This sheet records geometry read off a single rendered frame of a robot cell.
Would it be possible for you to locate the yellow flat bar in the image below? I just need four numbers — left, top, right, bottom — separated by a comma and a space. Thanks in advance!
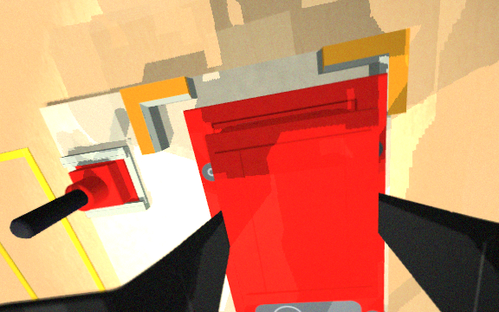
0, 148, 106, 299

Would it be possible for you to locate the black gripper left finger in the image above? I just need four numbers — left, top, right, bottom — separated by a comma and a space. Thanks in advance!
0, 211, 230, 312

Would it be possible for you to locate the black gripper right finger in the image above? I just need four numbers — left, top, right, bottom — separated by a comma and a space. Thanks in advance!
378, 192, 499, 312

